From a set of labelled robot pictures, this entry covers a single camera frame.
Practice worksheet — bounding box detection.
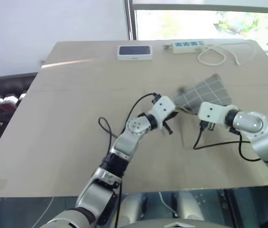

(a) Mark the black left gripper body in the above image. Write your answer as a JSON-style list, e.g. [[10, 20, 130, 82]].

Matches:
[[161, 110, 179, 127]]

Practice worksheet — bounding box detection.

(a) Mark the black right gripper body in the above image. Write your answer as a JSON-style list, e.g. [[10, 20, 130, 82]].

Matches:
[[204, 121, 216, 132]]

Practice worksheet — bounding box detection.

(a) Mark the grey plaid pouch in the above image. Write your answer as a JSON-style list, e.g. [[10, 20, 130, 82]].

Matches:
[[171, 73, 233, 113]]

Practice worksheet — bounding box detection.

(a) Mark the white phone box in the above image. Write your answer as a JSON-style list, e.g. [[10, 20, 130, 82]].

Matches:
[[117, 45, 154, 61]]

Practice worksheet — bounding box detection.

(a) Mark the white power strip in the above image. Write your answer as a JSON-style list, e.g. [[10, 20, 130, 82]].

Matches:
[[164, 40, 207, 54]]

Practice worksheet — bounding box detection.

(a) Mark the silver robot right leg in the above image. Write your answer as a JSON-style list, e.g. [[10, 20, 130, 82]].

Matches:
[[171, 191, 205, 221]]

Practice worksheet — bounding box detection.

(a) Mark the silver robot leg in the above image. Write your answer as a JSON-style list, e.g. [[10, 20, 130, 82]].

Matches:
[[171, 191, 205, 221], [120, 192, 148, 226]]

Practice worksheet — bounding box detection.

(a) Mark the black table leg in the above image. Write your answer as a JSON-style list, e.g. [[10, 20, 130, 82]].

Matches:
[[222, 189, 241, 228]]

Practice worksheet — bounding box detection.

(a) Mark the silver robot left leg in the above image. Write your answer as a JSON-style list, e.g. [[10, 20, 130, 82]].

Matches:
[[120, 192, 148, 226]]

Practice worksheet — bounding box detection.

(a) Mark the grey robot torso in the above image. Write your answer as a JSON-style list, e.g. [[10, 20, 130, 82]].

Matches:
[[114, 218, 222, 228]]

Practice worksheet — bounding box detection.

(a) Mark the white and red bundle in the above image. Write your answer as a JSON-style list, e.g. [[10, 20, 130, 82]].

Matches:
[[0, 93, 28, 106]]

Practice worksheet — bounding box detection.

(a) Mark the dark curved sofa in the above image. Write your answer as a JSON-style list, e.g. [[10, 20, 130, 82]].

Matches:
[[0, 73, 38, 162]]

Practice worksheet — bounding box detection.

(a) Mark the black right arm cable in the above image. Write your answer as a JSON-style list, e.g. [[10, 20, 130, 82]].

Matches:
[[193, 120, 262, 162]]

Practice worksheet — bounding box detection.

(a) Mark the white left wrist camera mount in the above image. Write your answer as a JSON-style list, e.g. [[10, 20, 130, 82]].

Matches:
[[147, 95, 176, 130]]

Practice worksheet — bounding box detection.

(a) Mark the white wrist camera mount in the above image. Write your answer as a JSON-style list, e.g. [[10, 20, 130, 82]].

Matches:
[[147, 95, 176, 130], [197, 101, 240, 125]]

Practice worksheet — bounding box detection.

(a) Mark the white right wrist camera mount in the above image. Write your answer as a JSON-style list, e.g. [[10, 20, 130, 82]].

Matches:
[[197, 101, 240, 125]]

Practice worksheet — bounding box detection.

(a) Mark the white power cable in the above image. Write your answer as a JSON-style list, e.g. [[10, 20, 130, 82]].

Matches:
[[197, 40, 258, 66]]

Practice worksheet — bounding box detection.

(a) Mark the thin white cable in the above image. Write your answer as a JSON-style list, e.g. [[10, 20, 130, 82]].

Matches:
[[158, 191, 180, 218], [31, 196, 55, 228]]

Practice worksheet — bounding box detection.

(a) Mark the dark window frame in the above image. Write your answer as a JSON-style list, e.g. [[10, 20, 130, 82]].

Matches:
[[124, 0, 268, 41]]

